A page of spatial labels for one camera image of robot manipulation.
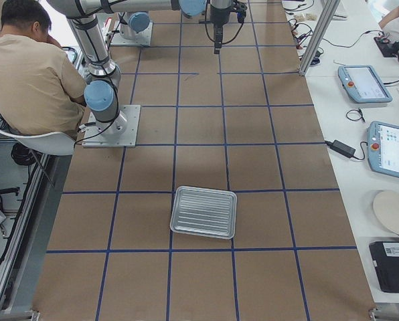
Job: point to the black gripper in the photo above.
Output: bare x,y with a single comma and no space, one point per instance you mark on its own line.
218,13

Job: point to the silver ribbed metal tray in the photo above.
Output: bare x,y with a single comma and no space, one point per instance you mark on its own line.
204,212

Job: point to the far teach pendant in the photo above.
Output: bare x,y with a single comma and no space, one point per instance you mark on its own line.
363,85

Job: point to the teach pendant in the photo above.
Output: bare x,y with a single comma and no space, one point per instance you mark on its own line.
363,85
383,148

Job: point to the black power adapter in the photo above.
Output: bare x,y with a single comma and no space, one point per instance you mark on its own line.
341,148

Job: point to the person in beige shirt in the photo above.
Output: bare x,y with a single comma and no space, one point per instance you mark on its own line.
40,89

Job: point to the white chair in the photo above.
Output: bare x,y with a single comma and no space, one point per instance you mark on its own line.
54,143

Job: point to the near teach pendant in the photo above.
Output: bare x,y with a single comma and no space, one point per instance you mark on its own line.
383,148

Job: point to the beige round plate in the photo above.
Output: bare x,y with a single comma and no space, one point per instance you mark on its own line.
386,209

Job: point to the black laptop box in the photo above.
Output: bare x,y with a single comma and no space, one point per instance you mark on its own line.
385,257

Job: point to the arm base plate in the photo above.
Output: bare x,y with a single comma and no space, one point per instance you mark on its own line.
122,132
143,39

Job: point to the aluminium frame post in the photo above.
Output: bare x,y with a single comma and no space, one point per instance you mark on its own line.
319,31

